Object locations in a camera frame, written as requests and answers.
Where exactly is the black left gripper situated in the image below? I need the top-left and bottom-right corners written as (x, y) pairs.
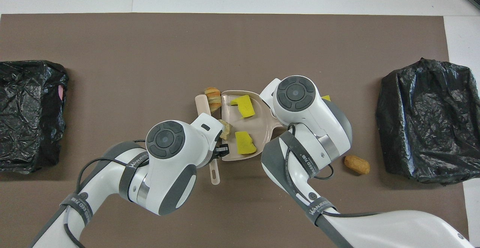
top-left (209, 139), bottom-right (229, 166)

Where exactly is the pale beige bread chunk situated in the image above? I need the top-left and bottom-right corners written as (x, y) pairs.
top-left (219, 119), bottom-right (233, 140)

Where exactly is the beige plastic dustpan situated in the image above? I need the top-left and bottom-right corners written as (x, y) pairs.
top-left (220, 90), bottom-right (287, 161)

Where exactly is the yellow and green sponge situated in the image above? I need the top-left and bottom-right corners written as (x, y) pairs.
top-left (230, 95), bottom-right (256, 118)

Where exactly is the beige brush with black bristles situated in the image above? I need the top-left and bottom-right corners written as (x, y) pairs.
top-left (195, 94), bottom-right (229, 185)

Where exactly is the orange striped bread toy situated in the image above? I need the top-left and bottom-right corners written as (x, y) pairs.
top-left (204, 87), bottom-right (222, 113)

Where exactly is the black bag lined bin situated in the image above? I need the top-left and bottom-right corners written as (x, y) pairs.
top-left (0, 60), bottom-right (70, 173)
top-left (376, 57), bottom-right (480, 184)

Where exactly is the brown table mat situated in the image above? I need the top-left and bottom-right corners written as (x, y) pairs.
top-left (0, 13), bottom-right (469, 248)

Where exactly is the brown nugget toy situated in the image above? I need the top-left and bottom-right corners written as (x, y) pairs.
top-left (344, 155), bottom-right (371, 175)

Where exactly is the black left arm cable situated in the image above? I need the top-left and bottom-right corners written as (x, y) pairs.
top-left (62, 139), bottom-right (147, 248)

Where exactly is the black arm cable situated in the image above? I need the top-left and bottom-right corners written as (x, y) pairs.
top-left (284, 124), bottom-right (383, 218)
top-left (62, 139), bottom-right (147, 248)

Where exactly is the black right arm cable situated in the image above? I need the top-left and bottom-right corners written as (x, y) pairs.
top-left (284, 124), bottom-right (383, 218)

